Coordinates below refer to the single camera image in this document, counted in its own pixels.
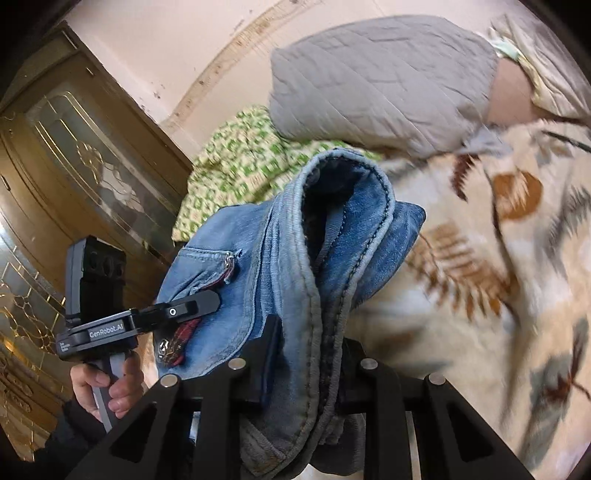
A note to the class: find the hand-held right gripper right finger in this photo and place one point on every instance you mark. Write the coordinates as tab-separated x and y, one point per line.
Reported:
369	392

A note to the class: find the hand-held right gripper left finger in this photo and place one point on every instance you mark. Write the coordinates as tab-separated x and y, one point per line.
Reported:
270	364

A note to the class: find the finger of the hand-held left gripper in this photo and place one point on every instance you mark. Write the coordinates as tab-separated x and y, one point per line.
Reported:
184	308

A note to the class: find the blue denim pants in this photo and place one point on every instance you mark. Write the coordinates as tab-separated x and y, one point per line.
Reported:
286	258

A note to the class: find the person's left forearm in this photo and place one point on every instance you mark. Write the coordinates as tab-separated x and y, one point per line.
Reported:
74	438

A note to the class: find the person's left hand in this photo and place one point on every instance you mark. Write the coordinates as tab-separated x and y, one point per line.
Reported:
122	392

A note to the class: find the brown wooden cabinet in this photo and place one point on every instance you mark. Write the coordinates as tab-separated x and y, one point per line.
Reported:
69	152

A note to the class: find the cream leaf-print blanket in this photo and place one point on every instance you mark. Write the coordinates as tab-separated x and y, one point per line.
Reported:
485	286

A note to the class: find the green printed quilt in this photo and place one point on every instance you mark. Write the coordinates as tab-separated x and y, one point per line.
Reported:
231	152

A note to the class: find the grey quilted blanket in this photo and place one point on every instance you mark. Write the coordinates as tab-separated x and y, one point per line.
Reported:
378	87

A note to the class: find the black pen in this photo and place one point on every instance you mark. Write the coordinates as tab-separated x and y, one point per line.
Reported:
570	141

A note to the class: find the cream patterned pillow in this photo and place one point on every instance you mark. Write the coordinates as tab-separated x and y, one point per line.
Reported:
551	69

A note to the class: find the pale green cloth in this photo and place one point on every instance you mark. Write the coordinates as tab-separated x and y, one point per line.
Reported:
508	46

